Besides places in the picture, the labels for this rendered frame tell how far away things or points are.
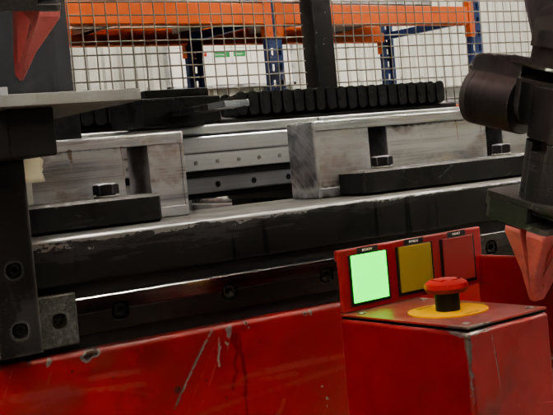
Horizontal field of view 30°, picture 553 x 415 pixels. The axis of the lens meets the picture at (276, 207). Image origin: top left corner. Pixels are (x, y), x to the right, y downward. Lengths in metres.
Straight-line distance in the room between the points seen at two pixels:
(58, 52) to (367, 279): 0.85
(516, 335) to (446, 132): 0.54
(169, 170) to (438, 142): 0.40
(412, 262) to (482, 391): 0.20
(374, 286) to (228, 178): 0.55
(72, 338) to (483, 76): 0.46
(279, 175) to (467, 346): 0.73
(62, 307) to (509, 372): 0.41
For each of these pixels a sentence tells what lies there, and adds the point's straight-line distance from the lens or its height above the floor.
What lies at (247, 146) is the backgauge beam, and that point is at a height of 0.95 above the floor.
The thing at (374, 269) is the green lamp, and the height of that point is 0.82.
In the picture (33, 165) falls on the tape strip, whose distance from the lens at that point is 1.10.
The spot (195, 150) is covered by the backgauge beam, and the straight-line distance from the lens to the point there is 1.47.
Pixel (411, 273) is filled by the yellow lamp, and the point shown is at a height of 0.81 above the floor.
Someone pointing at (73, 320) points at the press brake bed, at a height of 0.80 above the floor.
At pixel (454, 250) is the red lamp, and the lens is 1.07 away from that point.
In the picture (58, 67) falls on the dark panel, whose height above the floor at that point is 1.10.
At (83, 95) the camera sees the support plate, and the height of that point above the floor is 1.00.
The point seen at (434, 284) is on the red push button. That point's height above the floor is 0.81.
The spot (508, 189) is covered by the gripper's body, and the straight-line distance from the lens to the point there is 1.00.
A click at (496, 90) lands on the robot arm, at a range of 0.98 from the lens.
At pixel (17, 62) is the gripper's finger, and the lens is 0.94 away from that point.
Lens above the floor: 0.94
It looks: 3 degrees down
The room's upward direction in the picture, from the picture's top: 5 degrees counter-clockwise
